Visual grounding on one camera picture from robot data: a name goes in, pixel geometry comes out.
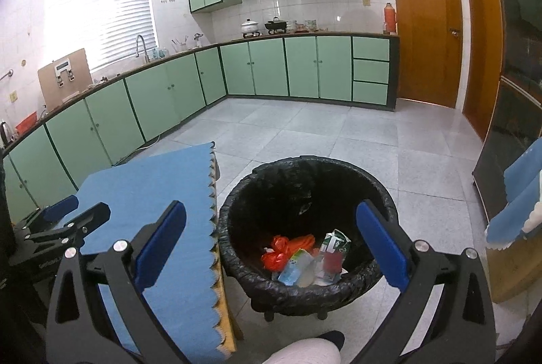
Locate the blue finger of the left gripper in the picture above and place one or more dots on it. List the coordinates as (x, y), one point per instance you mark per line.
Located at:
(55, 212)

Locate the chrome sink faucet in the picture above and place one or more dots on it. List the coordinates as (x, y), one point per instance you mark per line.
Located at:
(141, 49)

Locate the dark red scouring pad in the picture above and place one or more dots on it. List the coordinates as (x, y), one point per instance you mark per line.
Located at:
(333, 262)

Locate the red plastic basin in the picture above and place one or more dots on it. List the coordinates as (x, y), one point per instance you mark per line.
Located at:
(26, 124)

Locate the person's light trouser knee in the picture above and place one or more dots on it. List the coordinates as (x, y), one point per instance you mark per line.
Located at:
(307, 351)

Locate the green white crushed carton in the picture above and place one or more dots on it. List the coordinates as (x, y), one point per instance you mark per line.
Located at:
(335, 243)

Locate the red plastic bag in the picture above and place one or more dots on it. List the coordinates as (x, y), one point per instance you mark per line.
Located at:
(282, 248)

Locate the green lower kitchen cabinets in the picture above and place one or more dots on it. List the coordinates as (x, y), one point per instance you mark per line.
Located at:
(104, 125)

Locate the black shoe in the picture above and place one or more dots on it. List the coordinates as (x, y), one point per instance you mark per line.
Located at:
(335, 337)

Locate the light blue snack wrapper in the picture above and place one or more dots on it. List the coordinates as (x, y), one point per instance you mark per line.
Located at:
(298, 263)

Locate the white window blinds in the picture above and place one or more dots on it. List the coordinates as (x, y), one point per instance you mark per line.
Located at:
(106, 30)

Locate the black wok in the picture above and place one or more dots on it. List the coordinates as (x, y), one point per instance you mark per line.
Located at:
(276, 26)

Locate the wall towel rail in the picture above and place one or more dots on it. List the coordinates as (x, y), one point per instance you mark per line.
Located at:
(7, 74)

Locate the white tissue paper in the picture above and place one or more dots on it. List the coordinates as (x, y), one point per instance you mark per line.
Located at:
(323, 278)

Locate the cardboard water purifier box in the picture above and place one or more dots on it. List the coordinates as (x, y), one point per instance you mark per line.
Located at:
(64, 78)

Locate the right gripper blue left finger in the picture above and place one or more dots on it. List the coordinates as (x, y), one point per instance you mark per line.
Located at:
(154, 244)

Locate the white cooking pot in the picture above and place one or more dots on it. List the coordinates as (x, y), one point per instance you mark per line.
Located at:
(250, 28)

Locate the blue table cloth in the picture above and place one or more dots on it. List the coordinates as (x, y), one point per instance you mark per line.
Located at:
(97, 315)

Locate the dark glass cabinet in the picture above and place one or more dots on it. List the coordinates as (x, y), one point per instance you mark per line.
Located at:
(516, 119)

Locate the brown wooden door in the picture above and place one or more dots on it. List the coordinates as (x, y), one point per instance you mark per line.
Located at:
(431, 41)
(486, 43)

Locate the black lined trash bin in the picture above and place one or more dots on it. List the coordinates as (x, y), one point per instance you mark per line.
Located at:
(294, 200)

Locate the steel electric kettle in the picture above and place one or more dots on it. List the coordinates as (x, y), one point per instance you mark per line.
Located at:
(6, 135)

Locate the red thermos bottle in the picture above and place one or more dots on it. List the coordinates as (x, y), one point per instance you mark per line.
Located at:
(390, 20)

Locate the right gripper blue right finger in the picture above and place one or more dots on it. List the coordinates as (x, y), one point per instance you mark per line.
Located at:
(387, 243)

